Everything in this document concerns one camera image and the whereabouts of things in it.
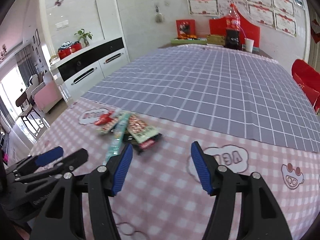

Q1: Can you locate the black snack packet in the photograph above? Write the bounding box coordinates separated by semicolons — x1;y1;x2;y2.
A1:
123;132;162;155

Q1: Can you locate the red white checkered snack packet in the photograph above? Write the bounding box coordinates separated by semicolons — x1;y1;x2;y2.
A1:
127;114;159;144

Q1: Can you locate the dark wooden chair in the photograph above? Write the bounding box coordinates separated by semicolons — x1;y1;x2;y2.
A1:
15;91;44;137

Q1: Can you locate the pink checkered tablecloth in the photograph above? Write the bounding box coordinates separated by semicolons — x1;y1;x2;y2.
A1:
28;97;320;240

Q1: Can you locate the red crumpled wrapper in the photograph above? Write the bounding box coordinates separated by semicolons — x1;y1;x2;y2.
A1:
94;111;114;126

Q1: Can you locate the pink blanket on sofa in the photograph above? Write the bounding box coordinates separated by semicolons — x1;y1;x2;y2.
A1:
32;80;62;113

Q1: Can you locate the beige sofa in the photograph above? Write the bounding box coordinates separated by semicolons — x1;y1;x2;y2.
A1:
26;71;62;113

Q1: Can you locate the purple grid tablecloth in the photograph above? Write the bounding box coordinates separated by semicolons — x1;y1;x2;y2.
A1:
84;45;319;153

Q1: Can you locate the white black sideboard cabinet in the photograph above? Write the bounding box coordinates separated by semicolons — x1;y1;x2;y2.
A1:
50;37;129;106

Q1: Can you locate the red gift box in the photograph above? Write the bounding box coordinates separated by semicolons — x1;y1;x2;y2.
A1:
57;41;82;60

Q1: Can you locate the green tray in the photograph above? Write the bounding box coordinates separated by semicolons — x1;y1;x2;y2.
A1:
170;38;207;46

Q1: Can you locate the cola bottle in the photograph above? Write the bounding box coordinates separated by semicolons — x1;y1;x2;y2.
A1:
225;3;240;50

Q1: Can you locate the white paper cup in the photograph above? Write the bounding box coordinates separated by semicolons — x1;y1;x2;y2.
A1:
245;38;254;53

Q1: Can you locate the potted green plant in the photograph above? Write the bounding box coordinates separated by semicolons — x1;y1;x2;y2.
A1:
74;29;93;47

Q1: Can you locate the red photo frame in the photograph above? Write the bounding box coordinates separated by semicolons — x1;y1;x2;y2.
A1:
176;19;196;39

